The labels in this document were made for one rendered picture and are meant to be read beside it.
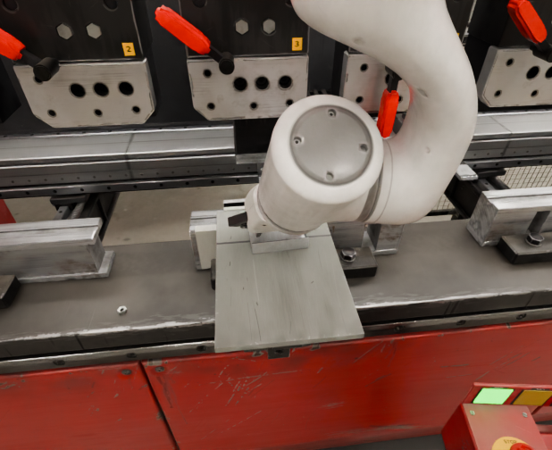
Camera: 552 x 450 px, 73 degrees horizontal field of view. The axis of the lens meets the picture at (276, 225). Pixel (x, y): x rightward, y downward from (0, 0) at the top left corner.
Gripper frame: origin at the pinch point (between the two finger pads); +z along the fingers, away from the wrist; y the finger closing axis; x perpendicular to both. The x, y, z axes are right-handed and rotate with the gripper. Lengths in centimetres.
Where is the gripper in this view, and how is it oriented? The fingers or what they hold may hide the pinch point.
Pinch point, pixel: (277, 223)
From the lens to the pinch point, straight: 57.2
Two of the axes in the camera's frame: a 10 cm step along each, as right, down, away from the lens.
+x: 1.3, 9.8, -1.6
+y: -9.8, 1.1, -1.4
